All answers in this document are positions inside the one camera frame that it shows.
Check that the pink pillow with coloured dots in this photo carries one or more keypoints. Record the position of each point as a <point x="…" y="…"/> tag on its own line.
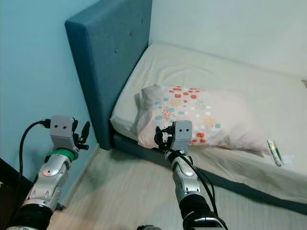
<point x="220" y="115"/>

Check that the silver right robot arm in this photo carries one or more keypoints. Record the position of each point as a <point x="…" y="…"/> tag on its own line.
<point x="187" y="182"/>

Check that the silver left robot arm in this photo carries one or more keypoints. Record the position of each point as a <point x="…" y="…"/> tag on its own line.
<point x="45" y="182"/>

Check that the mattress with cream sheet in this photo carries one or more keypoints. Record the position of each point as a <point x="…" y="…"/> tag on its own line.
<point x="196" y="67"/>

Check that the teal upholstered headboard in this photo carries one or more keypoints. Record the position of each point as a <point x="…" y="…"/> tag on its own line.
<point x="105" y="57"/>

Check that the black baseboard strip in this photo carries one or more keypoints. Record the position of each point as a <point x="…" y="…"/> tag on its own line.
<point x="9" y="171"/>

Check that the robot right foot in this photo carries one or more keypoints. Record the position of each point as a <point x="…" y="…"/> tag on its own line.
<point x="148" y="227"/>

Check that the brown foam floor mat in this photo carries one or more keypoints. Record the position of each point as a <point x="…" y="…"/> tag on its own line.
<point x="7" y="211"/>

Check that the white and green tube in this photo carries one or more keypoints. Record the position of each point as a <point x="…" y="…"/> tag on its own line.
<point x="275" y="153"/>

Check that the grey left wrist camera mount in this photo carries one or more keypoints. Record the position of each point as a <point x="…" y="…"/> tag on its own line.
<point x="62" y="129"/>

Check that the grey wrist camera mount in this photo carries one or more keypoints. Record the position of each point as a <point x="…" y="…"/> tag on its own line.
<point x="62" y="129"/>
<point x="183" y="133"/>

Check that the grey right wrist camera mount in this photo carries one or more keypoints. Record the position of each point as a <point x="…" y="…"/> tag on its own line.
<point x="183" y="133"/>

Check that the teal bed frame base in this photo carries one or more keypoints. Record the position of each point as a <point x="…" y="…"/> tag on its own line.
<point x="127" y="143"/>

